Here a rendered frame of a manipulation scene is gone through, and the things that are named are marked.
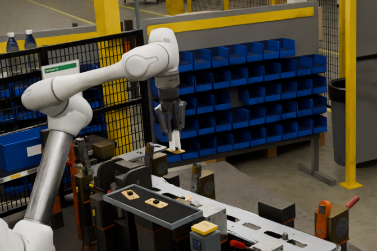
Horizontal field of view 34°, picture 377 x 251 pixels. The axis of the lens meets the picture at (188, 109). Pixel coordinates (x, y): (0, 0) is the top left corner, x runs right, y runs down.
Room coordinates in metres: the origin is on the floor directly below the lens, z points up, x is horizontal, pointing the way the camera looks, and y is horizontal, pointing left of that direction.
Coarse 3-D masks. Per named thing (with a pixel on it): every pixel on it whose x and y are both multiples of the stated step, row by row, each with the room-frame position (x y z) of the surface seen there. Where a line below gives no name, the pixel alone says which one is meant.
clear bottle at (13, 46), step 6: (12, 36) 3.11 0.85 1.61; (12, 42) 3.09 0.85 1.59; (6, 48) 3.10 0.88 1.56; (12, 48) 3.08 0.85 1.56; (18, 48) 3.10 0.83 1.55; (12, 60) 3.08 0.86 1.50; (18, 60) 3.10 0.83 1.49; (12, 66) 3.08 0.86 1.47; (18, 66) 3.09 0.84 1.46; (18, 72) 3.09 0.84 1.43
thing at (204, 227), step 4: (196, 224) 1.78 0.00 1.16; (200, 224) 1.77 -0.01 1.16; (204, 224) 1.77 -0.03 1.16; (208, 224) 1.77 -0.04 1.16; (212, 224) 1.77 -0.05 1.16; (192, 228) 1.76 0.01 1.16; (196, 228) 1.75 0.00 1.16; (200, 228) 1.75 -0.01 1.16; (204, 228) 1.74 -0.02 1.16; (208, 228) 1.74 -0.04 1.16; (212, 228) 1.74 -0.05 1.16; (216, 228) 1.75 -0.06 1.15; (200, 232) 1.73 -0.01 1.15; (204, 232) 1.72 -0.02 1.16; (208, 232) 1.73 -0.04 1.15
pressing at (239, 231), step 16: (160, 192) 2.45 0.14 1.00; (176, 192) 2.43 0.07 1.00; (192, 192) 2.43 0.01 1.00; (240, 224) 2.09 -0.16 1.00; (256, 224) 2.08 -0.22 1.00; (272, 224) 2.07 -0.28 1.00; (240, 240) 1.98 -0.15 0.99; (256, 240) 1.95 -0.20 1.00; (288, 240) 1.94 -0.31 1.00; (304, 240) 1.93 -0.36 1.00; (320, 240) 1.92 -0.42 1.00
